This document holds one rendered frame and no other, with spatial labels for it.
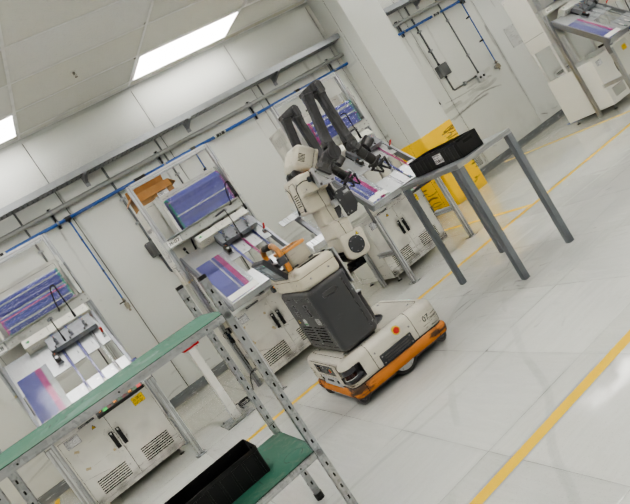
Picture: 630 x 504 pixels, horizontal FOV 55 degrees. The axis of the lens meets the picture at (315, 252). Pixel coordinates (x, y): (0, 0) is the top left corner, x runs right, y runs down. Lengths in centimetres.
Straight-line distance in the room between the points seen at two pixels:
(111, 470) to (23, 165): 314
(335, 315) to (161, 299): 331
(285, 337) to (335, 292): 167
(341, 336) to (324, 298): 22
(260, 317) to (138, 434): 123
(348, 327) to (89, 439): 214
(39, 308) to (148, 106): 281
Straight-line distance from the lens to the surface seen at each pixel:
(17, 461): 210
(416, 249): 547
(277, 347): 483
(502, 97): 889
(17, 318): 469
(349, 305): 326
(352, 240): 346
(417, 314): 339
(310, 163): 346
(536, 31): 786
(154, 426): 463
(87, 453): 461
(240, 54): 719
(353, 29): 730
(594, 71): 764
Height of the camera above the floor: 117
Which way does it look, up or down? 6 degrees down
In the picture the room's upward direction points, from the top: 33 degrees counter-clockwise
